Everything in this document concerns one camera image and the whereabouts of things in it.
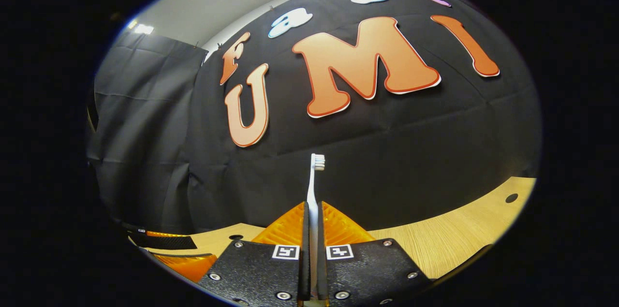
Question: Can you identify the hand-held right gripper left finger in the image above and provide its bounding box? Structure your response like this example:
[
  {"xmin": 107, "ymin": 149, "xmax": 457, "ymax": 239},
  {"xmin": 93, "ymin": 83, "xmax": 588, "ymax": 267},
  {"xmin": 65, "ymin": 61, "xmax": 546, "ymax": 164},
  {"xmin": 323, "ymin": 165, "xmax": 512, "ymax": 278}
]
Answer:
[{"xmin": 198, "ymin": 202, "xmax": 312, "ymax": 307}]

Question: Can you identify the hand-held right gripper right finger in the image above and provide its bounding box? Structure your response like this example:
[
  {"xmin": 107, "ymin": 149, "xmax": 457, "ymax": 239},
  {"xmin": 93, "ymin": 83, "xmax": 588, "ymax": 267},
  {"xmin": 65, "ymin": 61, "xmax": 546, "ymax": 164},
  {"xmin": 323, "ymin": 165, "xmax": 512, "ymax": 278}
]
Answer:
[{"xmin": 317, "ymin": 202, "xmax": 433, "ymax": 307}]

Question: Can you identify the white toothbrush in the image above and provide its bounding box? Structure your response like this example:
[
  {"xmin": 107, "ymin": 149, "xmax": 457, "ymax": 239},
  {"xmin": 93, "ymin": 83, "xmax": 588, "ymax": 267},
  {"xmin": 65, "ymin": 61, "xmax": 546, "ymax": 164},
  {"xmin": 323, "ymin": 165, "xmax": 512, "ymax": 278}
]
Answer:
[{"xmin": 307, "ymin": 153, "xmax": 326, "ymax": 300}]

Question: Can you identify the black backdrop cloth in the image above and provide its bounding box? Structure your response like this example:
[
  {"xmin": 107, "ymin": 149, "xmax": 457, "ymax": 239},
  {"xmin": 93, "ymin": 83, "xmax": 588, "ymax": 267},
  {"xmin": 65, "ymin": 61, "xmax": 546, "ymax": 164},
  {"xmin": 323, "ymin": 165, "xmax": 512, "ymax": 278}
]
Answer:
[{"xmin": 87, "ymin": 0, "xmax": 542, "ymax": 235}]

